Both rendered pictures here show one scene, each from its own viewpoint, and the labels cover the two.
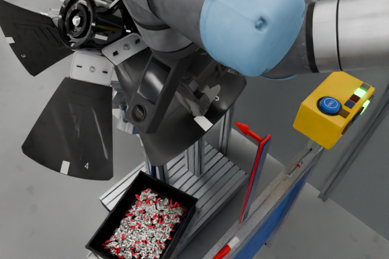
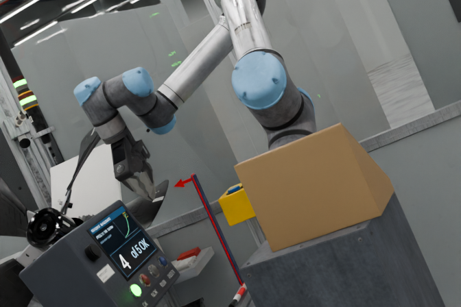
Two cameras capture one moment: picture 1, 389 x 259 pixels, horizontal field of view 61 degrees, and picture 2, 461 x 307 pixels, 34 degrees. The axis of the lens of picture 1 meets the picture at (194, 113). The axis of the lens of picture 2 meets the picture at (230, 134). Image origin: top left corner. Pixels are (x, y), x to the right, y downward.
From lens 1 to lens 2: 171 cm
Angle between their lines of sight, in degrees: 53
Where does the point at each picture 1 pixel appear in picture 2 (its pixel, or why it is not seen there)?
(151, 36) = (109, 125)
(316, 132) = (242, 210)
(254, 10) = (135, 70)
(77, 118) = not seen: hidden behind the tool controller
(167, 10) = (113, 92)
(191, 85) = (136, 153)
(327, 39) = (167, 90)
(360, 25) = (171, 80)
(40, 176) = not seen: outside the picture
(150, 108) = (124, 162)
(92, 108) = not seen: hidden behind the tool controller
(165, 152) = (148, 218)
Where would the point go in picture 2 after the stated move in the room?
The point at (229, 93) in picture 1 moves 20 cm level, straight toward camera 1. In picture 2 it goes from (162, 186) to (182, 184)
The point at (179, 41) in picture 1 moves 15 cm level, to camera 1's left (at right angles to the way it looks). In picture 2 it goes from (120, 125) to (68, 148)
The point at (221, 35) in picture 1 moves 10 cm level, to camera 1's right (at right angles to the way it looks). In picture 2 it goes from (132, 81) to (165, 67)
